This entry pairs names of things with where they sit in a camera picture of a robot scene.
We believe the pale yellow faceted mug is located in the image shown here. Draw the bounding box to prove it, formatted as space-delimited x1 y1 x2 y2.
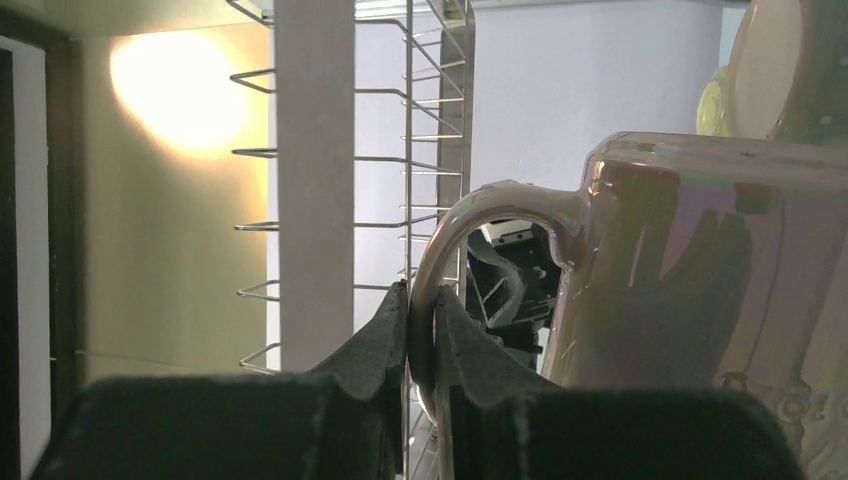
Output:
695 65 730 137

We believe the metal wire dish rack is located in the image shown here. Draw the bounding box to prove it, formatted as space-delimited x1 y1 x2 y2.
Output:
232 1 475 479

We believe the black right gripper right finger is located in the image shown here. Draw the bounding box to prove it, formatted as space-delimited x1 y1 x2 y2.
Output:
433 287 803 479

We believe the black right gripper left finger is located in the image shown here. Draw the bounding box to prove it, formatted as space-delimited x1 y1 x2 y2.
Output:
33 282 407 479

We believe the cream seahorse pattern mug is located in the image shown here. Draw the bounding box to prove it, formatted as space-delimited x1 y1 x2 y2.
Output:
725 0 847 147

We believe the iridescent pale pink mug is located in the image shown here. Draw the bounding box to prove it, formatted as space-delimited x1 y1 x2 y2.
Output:
408 132 847 479

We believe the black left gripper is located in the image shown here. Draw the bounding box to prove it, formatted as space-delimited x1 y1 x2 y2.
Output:
465 221 561 368

